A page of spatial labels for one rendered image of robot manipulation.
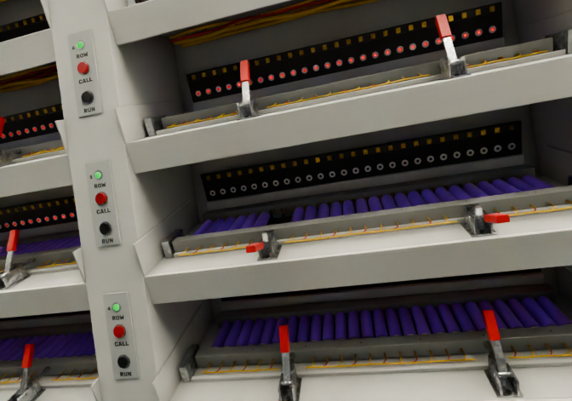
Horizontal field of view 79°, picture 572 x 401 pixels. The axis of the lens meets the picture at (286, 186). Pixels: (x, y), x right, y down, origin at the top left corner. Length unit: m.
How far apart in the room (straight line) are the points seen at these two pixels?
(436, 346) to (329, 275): 0.19
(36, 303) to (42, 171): 0.20
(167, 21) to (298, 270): 0.39
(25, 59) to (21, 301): 0.37
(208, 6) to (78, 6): 0.20
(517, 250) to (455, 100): 0.19
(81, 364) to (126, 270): 0.24
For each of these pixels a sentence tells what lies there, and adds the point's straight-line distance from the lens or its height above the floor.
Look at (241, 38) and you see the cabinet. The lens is 0.73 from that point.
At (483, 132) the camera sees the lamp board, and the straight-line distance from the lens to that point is 0.64.
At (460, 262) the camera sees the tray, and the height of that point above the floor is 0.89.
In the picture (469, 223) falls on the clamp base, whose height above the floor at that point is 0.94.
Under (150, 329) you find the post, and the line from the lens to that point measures 0.56.
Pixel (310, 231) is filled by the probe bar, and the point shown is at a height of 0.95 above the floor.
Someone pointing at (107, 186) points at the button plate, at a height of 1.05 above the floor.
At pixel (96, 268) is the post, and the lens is 0.58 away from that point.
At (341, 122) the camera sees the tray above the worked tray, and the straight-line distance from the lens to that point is 0.45.
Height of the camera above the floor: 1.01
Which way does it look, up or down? 1 degrees up
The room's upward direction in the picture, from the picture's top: 8 degrees counter-clockwise
